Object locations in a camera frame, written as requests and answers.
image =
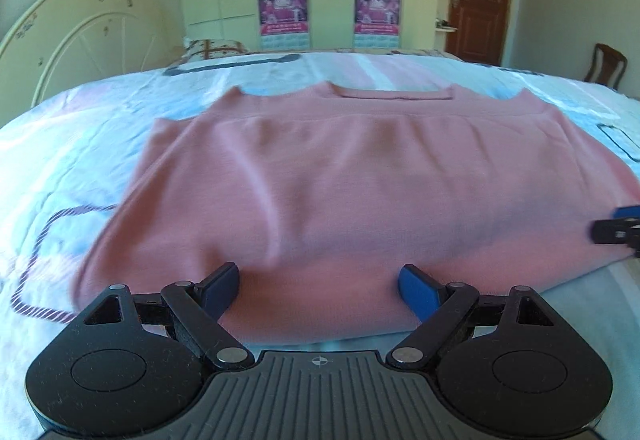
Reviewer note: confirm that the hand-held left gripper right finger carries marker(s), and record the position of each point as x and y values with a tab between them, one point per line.
417	292

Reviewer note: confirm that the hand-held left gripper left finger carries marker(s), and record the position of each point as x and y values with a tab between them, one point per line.
223	287

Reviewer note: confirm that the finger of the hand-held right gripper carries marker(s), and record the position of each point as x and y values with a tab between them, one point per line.
617	231

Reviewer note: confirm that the pink sweater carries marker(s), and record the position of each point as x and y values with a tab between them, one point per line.
350	190

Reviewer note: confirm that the wooden chair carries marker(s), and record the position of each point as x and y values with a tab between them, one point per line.
607	65

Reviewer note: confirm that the bed with patterned blue sheet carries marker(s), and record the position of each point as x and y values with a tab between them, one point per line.
65	160

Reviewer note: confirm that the patterned pillow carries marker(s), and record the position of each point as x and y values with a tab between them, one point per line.
215	49

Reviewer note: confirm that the cream round headboard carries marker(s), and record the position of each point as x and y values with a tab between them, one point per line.
85	35

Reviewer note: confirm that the pink wall poster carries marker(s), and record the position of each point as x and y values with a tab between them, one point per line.
282	10
377	10

